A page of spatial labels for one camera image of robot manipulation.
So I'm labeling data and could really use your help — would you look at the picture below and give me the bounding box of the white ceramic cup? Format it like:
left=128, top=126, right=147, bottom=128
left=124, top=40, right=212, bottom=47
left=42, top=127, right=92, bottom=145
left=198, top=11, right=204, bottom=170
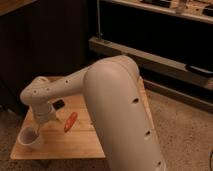
left=18, top=126, right=44, bottom=149

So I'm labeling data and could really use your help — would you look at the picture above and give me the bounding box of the orange carrot toy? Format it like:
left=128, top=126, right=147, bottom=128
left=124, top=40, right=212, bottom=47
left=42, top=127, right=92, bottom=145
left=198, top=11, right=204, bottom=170
left=64, top=112, right=78, bottom=132

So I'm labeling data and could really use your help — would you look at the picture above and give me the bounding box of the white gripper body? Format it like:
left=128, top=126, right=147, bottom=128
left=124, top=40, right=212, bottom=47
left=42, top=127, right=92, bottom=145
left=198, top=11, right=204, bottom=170
left=33, top=102, right=58, bottom=130

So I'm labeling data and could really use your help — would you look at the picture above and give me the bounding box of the low wooden table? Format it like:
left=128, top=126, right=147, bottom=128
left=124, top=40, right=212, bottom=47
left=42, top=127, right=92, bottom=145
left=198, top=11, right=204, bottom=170
left=9, top=75, right=158, bottom=162

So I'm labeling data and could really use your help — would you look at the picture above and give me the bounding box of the dark wooden cabinet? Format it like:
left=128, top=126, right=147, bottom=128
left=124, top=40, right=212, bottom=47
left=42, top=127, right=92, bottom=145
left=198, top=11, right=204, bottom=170
left=0, top=0, right=87, bottom=113

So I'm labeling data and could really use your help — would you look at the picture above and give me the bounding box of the black rectangular block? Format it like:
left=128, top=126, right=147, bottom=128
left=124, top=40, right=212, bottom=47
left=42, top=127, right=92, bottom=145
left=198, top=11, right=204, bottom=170
left=53, top=99, right=65, bottom=110

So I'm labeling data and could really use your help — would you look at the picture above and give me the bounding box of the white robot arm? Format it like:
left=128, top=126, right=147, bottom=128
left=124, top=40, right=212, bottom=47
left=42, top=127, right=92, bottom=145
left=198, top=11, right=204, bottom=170
left=20, top=55, right=167, bottom=171

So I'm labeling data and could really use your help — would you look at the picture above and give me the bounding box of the metal shelf rack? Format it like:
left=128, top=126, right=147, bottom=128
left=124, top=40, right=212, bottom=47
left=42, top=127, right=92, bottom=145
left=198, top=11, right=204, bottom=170
left=88, top=0, right=213, bottom=113

